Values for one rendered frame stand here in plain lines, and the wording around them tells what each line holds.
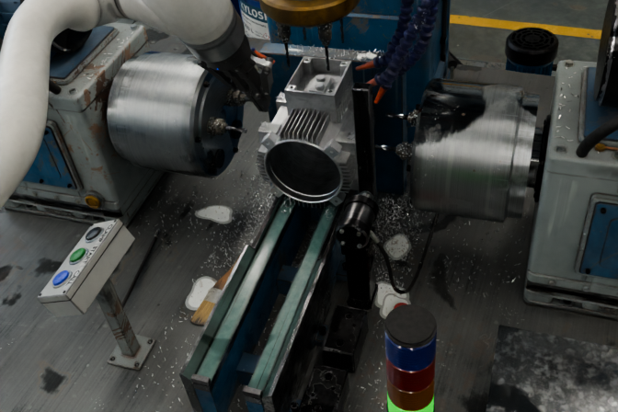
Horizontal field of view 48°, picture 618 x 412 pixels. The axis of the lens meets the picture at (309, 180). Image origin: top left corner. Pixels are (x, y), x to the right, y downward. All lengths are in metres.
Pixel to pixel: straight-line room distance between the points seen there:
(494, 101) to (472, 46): 2.39
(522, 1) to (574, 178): 2.91
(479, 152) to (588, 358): 0.37
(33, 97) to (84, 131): 0.67
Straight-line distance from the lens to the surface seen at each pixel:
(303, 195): 1.39
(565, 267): 1.32
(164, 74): 1.41
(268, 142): 1.31
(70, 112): 1.46
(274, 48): 1.46
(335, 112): 1.32
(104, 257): 1.21
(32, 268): 1.64
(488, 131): 1.21
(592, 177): 1.17
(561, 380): 1.17
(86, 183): 1.58
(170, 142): 1.38
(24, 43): 0.89
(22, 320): 1.55
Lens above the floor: 1.89
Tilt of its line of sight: 42 degrees down
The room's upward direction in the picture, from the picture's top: 7 degrees counter-clockwise
